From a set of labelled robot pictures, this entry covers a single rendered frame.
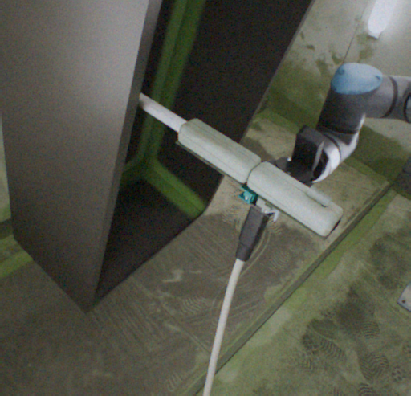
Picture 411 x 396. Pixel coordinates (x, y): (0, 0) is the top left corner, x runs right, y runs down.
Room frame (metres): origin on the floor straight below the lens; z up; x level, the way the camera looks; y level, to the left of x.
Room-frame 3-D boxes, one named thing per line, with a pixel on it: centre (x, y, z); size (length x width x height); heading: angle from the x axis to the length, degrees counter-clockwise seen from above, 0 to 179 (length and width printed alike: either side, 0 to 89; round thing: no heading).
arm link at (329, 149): (0.69, -0.20, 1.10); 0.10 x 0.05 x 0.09; 59
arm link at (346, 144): (0.76, -0.25, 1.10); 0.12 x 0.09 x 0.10; 149
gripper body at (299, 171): (0.62, -0.16, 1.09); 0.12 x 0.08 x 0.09; 149
